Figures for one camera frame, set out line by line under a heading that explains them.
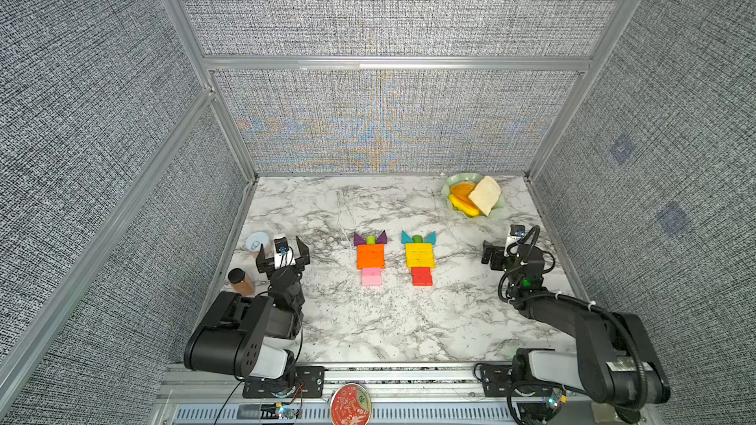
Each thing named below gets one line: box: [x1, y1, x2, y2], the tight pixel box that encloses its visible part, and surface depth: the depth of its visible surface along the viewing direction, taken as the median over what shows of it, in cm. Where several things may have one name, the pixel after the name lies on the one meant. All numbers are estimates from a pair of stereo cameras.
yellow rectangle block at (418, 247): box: [405, 242, 434, 251], surface depth 100 cm
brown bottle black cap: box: [227, 267, 255, 297], surface depth 85 cm
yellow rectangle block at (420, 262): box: [405, 257, 437, 268], surface depth 97 cm
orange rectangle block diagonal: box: [356, 257, 386, 270], surface depth 97 cm
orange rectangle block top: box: [357, 243, 385, 252], surface depth 99 cm
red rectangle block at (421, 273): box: [411, 266, 433, 279], surface depth 94 cm
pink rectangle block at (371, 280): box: [361, 275, 383, 287], surface depth 92 cm
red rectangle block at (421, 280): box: [411, 275, 434, 287], surface depth 92 cm
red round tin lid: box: [329, 383, 373, 425], surface depth 69 cm
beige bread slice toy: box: [468, 175, 503, 217], surface depth 105 cm
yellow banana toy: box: [447, 193, 480, 217], surface depth 106 cm
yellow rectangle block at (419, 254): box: [404, 249, 435, 259], surface depth 98 cm
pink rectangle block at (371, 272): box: [361, 267, 382, 277], surface depth 94 cm
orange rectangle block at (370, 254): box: [357, 250, 385, 259], surface depth 99 cm
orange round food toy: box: [449, 182, 479, 208], surface depth 108 cm
